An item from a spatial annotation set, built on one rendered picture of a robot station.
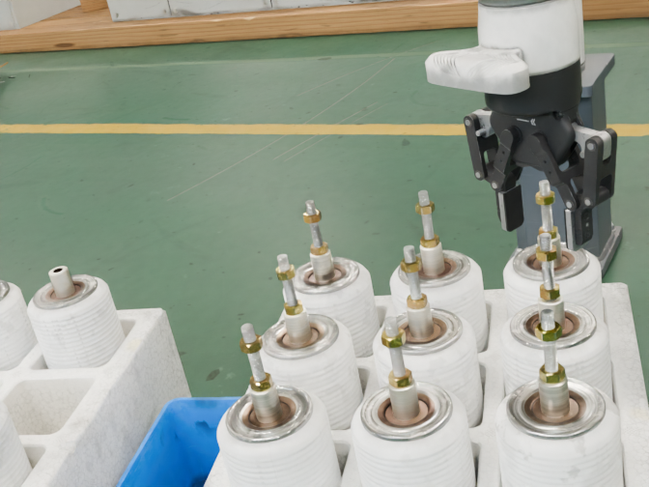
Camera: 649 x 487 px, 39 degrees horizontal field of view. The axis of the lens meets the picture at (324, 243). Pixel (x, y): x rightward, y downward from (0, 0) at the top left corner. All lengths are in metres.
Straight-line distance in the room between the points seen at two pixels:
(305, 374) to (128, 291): 0.83
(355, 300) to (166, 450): 0.29
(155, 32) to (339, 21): 0.78
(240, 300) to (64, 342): 0.49
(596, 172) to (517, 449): 0.22
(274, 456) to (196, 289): 0.85
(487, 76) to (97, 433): 0.57
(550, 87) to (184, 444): 0.63
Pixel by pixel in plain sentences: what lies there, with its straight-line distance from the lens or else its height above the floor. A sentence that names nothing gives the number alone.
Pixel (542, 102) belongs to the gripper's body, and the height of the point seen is 0.47.
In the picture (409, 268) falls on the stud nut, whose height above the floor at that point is 0.32.
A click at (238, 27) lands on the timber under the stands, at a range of 3.30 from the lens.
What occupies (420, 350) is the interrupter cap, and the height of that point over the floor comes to 0.25.
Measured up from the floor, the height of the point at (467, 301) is 0.23.
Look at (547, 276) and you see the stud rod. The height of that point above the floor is 0.30.
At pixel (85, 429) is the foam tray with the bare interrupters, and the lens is 0.98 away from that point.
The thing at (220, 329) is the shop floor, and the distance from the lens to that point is 1.43.
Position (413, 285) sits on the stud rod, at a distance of 0.82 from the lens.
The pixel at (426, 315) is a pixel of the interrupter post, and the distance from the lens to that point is 0.83.
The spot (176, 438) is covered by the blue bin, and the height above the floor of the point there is 0.08.
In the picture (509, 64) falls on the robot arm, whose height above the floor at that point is 0.52.
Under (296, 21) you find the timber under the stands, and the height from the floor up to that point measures 0.05.
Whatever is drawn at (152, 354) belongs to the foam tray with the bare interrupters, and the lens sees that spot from 1.11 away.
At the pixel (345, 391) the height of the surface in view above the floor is 0.20.
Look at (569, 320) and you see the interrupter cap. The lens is 0.85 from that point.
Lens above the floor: 0.70
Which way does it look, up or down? 26 degrees down
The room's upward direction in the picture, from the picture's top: 12 degrees counter-clockwise
